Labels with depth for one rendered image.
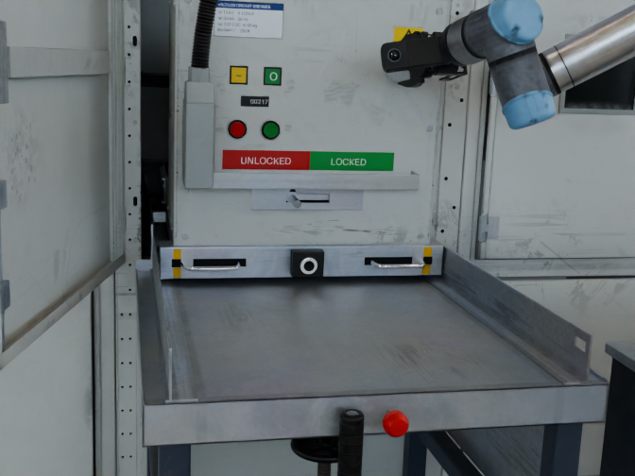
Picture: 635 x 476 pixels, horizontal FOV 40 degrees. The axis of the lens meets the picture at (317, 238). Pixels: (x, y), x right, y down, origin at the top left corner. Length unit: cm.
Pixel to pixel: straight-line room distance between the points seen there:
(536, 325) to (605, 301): 67
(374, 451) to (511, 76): 93
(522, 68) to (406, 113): 35
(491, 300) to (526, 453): 26
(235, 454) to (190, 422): 78
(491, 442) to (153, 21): 134
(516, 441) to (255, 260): 56
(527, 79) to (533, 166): 54
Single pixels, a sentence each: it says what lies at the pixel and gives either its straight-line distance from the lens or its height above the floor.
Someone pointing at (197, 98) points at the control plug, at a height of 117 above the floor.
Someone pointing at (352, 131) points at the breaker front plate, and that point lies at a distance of 162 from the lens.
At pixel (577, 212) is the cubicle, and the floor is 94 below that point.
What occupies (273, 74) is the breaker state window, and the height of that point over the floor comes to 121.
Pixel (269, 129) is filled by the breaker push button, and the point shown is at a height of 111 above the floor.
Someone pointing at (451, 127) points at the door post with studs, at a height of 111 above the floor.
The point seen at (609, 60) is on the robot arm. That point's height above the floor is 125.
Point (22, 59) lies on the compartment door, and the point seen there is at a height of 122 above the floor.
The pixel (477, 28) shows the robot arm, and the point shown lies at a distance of 137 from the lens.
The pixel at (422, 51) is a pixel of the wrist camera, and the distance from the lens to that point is 146.
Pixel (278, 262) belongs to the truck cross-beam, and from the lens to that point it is 163.
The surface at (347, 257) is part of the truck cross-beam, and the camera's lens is 166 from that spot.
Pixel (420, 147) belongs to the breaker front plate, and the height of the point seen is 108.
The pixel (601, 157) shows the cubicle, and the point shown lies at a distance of 194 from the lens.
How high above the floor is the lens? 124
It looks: 11 degrees down
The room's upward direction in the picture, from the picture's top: 2 degrees clockwise
